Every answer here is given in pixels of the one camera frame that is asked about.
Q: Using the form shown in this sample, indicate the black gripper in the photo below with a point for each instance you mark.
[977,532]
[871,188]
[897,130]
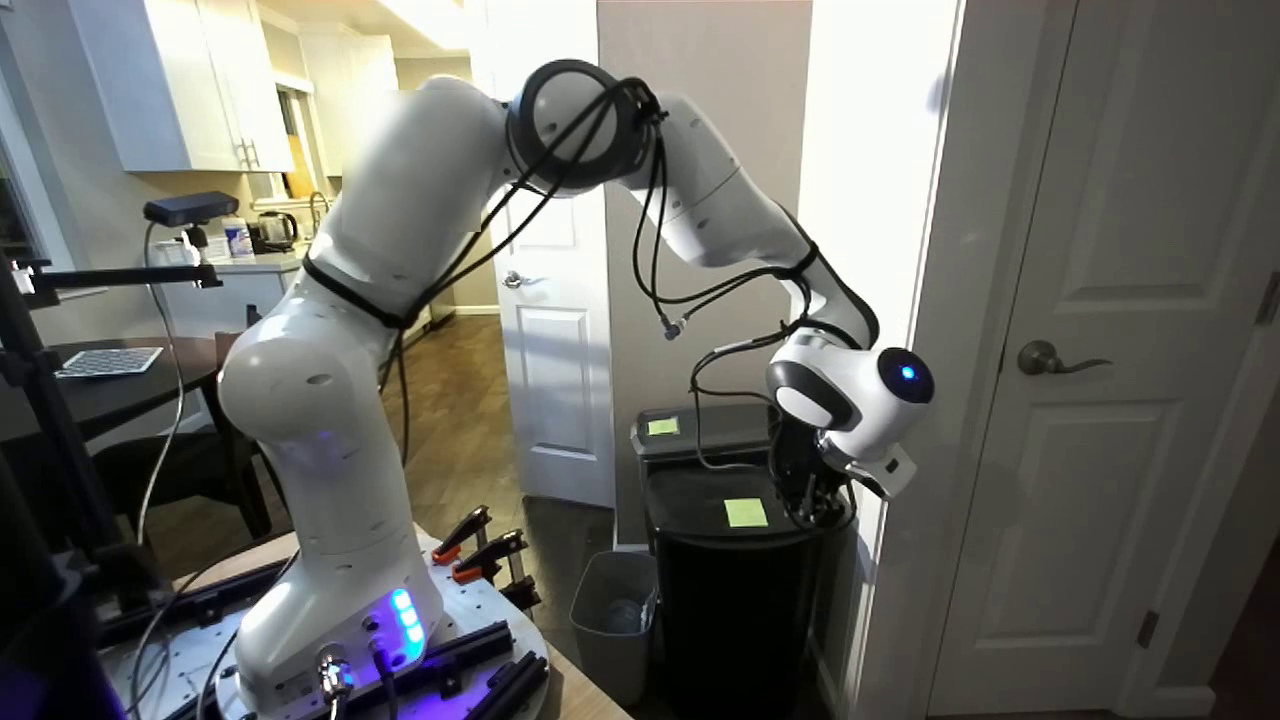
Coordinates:
[807,482]

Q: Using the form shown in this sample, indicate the black bin with lid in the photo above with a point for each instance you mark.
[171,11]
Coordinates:
[735,600]

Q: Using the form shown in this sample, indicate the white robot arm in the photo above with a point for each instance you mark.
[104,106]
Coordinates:
[304,383]

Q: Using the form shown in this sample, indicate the green sticky note front bin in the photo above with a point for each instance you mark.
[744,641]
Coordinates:
[744,513]

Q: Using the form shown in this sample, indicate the green sticky note bin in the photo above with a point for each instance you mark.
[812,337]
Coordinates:
[744,513]
[667,427]

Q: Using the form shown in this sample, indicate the grey step trash bin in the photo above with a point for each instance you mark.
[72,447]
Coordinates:
[705,433]

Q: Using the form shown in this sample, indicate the green sticky note rear bin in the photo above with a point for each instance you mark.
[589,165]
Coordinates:
[667,427]

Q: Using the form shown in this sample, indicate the small grey wastebasket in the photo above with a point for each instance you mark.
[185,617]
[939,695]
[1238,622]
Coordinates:
[615,622]

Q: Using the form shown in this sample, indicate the white interior panel door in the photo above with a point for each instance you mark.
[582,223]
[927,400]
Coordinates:
[555,279]

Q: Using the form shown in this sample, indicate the electric kettle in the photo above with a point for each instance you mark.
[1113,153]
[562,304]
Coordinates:
[275,231]

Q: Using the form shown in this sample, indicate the perforated robot mounting plate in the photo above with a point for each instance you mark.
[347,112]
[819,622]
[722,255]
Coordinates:
[478,656]

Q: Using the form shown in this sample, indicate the dark wooden table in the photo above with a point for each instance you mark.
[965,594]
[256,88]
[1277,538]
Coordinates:
[163,436]

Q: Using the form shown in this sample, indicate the white paper on table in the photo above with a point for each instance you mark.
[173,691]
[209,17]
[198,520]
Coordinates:
[108,361]

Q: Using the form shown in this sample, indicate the white kitchen upper cabinets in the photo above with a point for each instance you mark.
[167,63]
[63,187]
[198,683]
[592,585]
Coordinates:
[185,87]

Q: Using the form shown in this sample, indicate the silver lever door handle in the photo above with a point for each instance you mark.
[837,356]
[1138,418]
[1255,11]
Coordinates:
[1038,356]

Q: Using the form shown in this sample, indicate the red handled clamp lower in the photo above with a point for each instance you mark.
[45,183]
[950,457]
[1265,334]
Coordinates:
[495,556]

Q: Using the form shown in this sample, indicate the white panel door with handle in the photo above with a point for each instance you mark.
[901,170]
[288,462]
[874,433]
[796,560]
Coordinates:
[1151,235]

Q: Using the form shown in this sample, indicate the black camera on stand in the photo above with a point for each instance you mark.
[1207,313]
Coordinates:
[191,215]

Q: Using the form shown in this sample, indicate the black camera tripod stand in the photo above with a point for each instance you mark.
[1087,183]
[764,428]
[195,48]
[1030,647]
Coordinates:
[104,560]

